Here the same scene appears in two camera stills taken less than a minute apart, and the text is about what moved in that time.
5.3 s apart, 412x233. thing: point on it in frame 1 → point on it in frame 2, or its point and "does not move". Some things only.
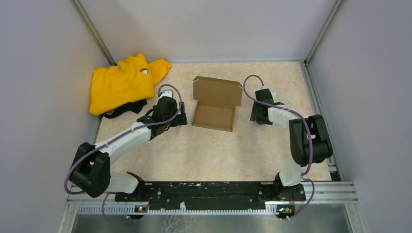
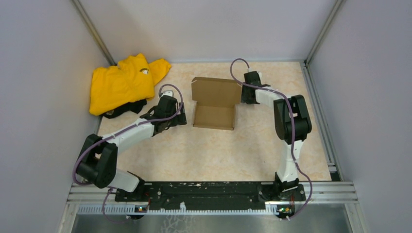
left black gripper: x=180 y=120 does not move
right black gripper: x=255 y=116 → x=244 y=99
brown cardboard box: x=216 y=99 does not move
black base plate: x=212 y=195 does not move
